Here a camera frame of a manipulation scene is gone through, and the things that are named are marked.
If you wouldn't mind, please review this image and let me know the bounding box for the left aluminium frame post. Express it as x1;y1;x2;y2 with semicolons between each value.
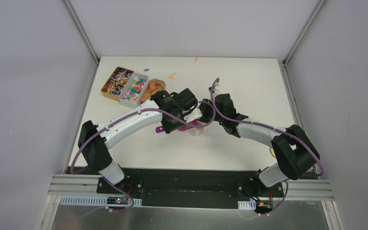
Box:
61;0;100;66

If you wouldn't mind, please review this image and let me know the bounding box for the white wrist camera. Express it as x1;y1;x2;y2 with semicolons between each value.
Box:
208;83;219;97
184;107;202;123

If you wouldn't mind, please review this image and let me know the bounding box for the gold jar lid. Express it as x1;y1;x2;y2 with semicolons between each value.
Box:
269;148;276;158

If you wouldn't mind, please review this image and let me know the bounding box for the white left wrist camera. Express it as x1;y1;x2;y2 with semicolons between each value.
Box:
184;107;202;123

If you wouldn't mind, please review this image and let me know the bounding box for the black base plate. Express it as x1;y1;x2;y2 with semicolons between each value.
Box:
80;168;295;213

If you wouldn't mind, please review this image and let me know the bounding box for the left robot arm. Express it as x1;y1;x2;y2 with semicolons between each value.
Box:
78;89;202;194

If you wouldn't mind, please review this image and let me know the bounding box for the aluminium frame post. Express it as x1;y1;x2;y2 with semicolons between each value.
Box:
61;0;100;66
282;0;328;68

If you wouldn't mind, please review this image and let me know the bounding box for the pink gummy candy box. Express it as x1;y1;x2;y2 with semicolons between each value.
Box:
139;79;166;104

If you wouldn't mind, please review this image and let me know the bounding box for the magenta plastic scoop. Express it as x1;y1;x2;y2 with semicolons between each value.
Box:
155;120;201;133

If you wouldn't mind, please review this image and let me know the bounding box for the left white cable duct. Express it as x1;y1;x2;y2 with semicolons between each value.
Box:
59;195;142;207

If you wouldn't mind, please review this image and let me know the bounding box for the white cable duct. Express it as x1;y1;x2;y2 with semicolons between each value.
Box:
238;200;256;210
59;195;142;207

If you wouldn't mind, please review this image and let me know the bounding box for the right aluminium frame post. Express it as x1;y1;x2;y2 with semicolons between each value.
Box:
282;0;328;68

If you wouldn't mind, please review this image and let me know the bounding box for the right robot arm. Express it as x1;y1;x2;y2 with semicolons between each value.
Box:
199;93;320;196

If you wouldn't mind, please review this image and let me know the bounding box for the spilled orange green gummy candy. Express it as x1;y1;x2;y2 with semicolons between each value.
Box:
168;73;175;80

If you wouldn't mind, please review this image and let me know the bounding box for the clear plastic jar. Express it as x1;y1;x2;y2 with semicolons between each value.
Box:
187;127;204;136

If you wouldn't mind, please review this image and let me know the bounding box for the yellow lollipop box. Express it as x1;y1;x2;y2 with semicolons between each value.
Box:
101;67;134;102

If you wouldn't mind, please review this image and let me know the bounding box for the right white cable duct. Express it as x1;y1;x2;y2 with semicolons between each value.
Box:
238;200;256;210

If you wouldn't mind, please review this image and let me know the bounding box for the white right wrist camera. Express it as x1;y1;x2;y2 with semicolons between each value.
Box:
208;83;219;97

